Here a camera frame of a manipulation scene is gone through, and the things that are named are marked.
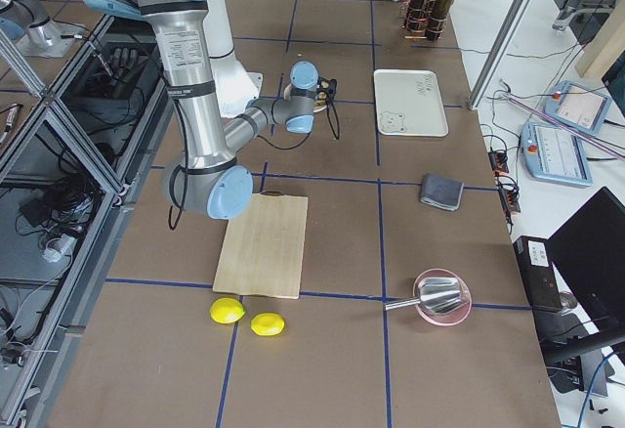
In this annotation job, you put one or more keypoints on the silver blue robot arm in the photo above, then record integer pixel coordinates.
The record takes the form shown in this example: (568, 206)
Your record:
(30, 27)
(207, 178)

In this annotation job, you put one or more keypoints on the yellow lemon whole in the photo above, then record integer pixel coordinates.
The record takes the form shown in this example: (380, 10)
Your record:
(226, 310)

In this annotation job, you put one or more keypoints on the white bear serving tray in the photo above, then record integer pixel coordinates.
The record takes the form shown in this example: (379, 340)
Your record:
(408, 103)

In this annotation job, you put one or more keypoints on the wooden cutting board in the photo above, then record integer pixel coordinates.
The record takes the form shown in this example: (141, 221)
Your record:
(263, 248)

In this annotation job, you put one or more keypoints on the grey folded cloth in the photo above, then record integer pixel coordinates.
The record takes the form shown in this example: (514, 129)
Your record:
(441, 192)

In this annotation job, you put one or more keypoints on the clear water bottle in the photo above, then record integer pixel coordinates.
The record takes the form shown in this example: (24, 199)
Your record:
(566, 14)

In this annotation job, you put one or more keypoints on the aluminium frame post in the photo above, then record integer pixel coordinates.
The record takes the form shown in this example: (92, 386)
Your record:
(498, 50)

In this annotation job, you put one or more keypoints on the pink round plate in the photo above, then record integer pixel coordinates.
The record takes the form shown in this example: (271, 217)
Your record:
(453, 318)

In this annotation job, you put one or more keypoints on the blue teach pendant near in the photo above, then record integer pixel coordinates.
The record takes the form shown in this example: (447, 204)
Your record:
(553, 155)

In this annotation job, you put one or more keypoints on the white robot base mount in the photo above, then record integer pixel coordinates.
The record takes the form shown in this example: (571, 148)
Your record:
(235, 86)

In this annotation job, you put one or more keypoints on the copper wire bottle rack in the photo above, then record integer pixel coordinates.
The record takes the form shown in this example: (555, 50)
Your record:
(426, 21)

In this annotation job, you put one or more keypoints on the black computer monitor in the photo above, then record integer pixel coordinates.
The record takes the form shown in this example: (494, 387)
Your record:
(588, 251)

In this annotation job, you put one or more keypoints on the blue teach pendant far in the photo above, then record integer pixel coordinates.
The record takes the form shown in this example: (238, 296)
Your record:
(579, 107)

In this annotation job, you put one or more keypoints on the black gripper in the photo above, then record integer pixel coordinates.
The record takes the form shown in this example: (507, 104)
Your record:
(320, 101)

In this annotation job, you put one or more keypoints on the dark glass bottle lower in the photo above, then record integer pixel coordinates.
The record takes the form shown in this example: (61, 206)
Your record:
(439, 5)

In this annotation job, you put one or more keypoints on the metal scoop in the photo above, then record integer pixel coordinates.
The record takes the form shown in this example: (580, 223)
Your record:
(434, 295)

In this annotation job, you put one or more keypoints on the yellow lemon half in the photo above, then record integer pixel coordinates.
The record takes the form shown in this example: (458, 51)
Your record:
(267, 324)

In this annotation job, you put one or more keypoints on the black desktop box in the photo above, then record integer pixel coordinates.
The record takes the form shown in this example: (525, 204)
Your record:
(537, 274)

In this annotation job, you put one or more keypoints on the blue teach pendant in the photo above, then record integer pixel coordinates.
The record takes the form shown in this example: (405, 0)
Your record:
(553, 155)
(579, 107)

